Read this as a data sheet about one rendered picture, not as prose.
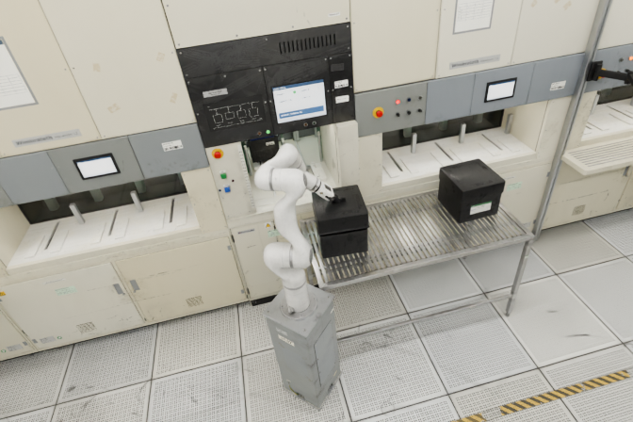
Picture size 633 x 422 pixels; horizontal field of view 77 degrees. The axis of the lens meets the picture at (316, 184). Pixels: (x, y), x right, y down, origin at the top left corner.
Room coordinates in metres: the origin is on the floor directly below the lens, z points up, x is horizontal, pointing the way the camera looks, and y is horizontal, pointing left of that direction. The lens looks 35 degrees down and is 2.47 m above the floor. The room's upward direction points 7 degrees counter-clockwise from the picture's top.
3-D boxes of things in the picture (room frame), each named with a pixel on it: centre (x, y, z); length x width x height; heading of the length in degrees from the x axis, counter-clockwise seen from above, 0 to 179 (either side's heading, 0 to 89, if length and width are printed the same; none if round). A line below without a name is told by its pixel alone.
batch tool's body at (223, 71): (2.47, 0.23, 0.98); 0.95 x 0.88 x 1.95; 9
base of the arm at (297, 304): (1.35, 0.17, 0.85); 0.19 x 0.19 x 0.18
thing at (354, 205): (1.80, -0.12, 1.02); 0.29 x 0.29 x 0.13; 4
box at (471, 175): (1.98, -0.96, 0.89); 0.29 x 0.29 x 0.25; 11
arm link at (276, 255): (1.36, 0.20, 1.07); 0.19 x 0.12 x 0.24; 77
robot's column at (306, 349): (1.35, 0.17, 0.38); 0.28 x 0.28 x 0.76; 54
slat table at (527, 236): (1.84, -0.55, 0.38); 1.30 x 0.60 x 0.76; 99
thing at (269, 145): (2.65, 0.36, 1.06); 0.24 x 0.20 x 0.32; 99
